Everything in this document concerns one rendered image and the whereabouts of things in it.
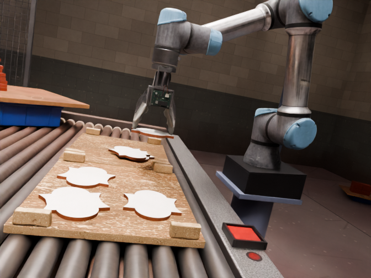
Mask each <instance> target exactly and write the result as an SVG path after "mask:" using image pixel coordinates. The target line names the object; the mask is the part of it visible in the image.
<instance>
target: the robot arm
mask: <svg viewBox="0 0 371 278"><path fill-rule="evenodd" d="M332 8H333V1H332V0H270V1H267V2H264V3H262V4H259V5H258V6H257V7H256V9H252V10H249V11H246V12H243V13H240V14H237V15H233V16H230V17H227V18H224V19H220V20H217V21H215V22H212V23H208V24H205V25H202V26H200V25H196V24H193V23H190V22H187V19H186V17H187V15H186V13H185V12H183V11H181V10H178V9H174V8H165V9H163V10H161V13H160V17H159V20H158V24H157V26H158V27H157V33H156V40H155V47H154V49H153V55H152V62H153V64H152V67H151V68H153V69H156V70H158V71H157V72H156V74H155V77H154V80H153V84H152V85H149V87H148V88H147V91H148V92H147V91H145V92H144V94H143V95H142V96H141V97H140V98H139V99H138V101H137V105H136V110H135V115H134V119H133V122H132V129H133V130H134V129H136V128H137V127H138V123H139V121H140V120H141V118H142V116H143V114H145V113H147V111H148V107H147V103H148V102H149V106H155V107H159V108H165V111H164V115H165V117H166V118H167V125H168V133H169V135H172V134H173V131H174V123H175V114H176V104H175V102H174V100H173V95H174V90H172V89H168V86H169V83H170V81H171V72H172V73H175V72H176V68H175V67H177V65H178V60H179V61H180V60H181V58H180V57H178V56H179V55H188V54H205V55H210V56H215V55H216V54H217V53H218V52H219V51H220V49H221V46H222V42H226V41H229V40H232V39H235V38H238V37H240V36H244V35H247V34H250V33H253V32H255V31H259V30H260V31H267V30H271V29H278V28H285V31H286V33H287V34H288V35H289V41H288V52H287V62H286V69H285V80H284V90H283V101H282V106H281V107H280V108H279V109H270V108H259V109H257V110H256V113H255V116H254V123H253V129H252V136H251V143H250V145H249V147H248V149H247V151H246V153H245V155H244V158H243V161H244V162H245V163H247V164H249V165H252V166H255V167H259V168H266V169H278V168H280V165H281V158H280V151H279V146H280V145H282V146H286V148H291V149H296V150H300V149H304V148H306V147H307V146H308V145H309V144H310V143H312V141H313V140H314V138H315V136H316V131H317V127H316V124H315V122H314V121H313V120H312V119H311V111H310V110H309V109H308V99H309V90H310V81H311V72H312V63H313V58H314V48H315V40H316V35H317V34H318V33H319V32H320V31H321V30H322V22H324V21H325V20H327V19H328V17H329V16H330V15H331V13H332Z"/></svg>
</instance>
